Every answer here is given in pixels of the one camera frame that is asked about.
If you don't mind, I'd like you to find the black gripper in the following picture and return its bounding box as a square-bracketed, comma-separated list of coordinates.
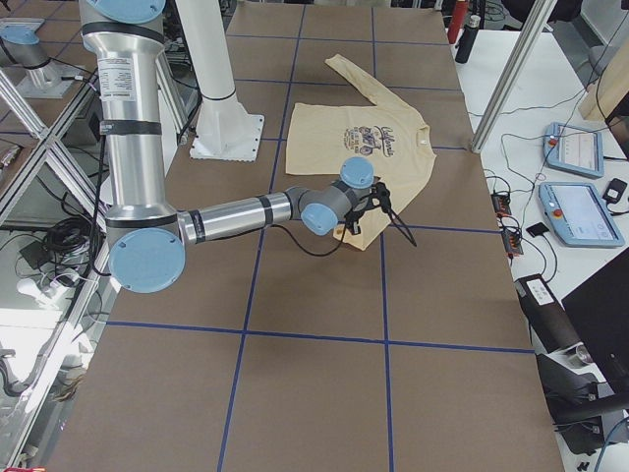
[344, 194, 373, 241]

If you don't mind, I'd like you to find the beige long sleeve shirt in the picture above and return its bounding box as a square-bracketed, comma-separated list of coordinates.
[285, 54, 439, 252]

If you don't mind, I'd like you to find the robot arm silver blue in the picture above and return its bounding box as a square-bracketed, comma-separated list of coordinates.
[80, 1, 374, 293]

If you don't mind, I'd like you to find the orange black electronics module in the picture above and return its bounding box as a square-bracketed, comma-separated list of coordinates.
[490, 192, 512, 217]

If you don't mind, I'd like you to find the black box with label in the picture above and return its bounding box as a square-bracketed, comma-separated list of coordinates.
[514, 274, 581, 352]

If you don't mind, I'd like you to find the near blue teach pendant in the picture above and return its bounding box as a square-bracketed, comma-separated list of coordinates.
[539, 182, 625, 248]

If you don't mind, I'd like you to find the blue teach pendant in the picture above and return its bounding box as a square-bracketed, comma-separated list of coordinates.
[543, 122, 604, 179]
[539, 182, 625, 248]

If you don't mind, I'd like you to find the far blue teach pendant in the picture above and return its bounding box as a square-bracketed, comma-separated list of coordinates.
[543, 122, 604, 179]

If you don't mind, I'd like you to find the black water bottle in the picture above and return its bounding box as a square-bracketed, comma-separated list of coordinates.
[454, 15, 482, 64]

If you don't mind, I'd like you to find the black monitor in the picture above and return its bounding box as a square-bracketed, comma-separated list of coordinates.
[562, 251, 629, 392]

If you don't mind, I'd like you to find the small black adapter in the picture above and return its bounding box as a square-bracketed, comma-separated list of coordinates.
[603, 178, 628, 205]

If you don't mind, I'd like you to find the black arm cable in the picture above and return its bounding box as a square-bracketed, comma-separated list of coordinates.
[272, 176, 420, 257]

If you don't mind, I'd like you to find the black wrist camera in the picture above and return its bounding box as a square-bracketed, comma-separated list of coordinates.
[371, 181, 392, 215]

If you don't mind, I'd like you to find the white central pedestal column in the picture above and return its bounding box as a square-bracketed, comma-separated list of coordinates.
[176, 0, 264, 162]

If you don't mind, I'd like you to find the aluminium frame post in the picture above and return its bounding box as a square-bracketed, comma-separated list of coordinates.
[471, 0, 557, 153]

